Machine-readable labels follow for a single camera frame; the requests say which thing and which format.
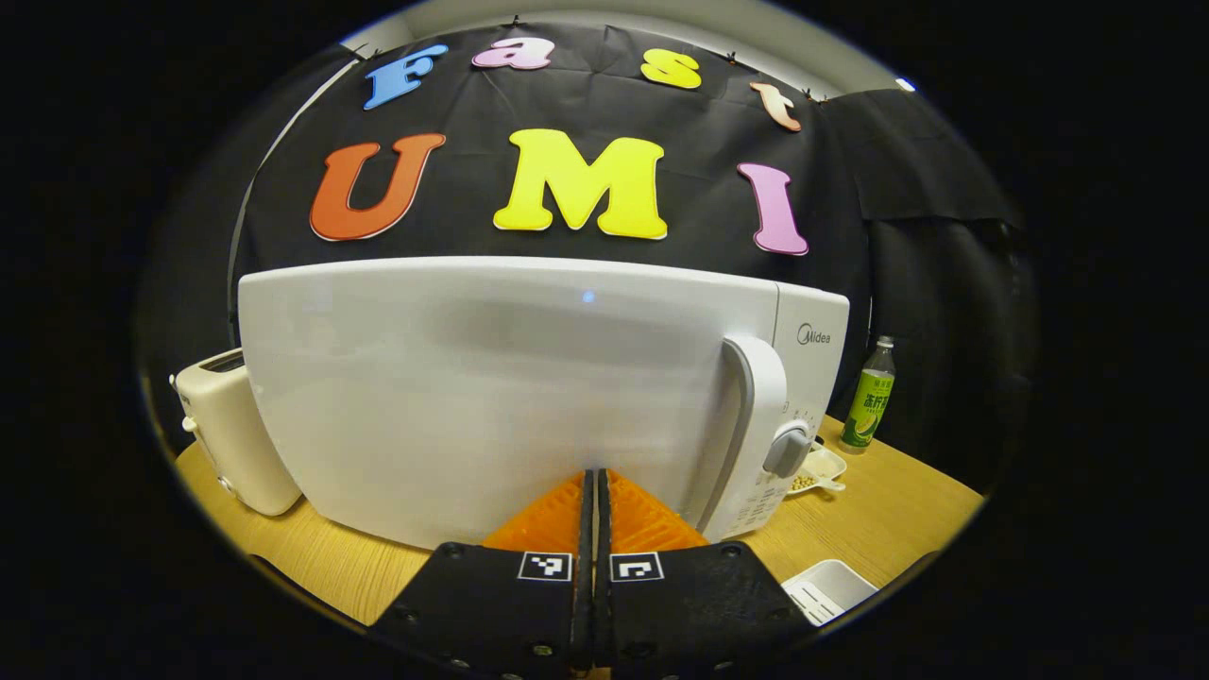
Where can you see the cream toaster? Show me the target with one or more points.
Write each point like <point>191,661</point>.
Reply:
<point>236,434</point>

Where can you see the white microwave oven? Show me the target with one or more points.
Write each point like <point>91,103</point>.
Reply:
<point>472,397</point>

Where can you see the black backdrop cloth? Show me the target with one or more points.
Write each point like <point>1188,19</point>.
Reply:
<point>897,189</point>

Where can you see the green drink bottle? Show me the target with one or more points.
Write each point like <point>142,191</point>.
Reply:
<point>867,411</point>

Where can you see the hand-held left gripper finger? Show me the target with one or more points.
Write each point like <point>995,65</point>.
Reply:
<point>587,567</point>
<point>603,586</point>

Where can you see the white rectangular dish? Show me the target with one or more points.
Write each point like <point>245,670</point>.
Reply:
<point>836,586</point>

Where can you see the small divided snack dish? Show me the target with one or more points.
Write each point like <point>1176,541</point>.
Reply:
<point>822,467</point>

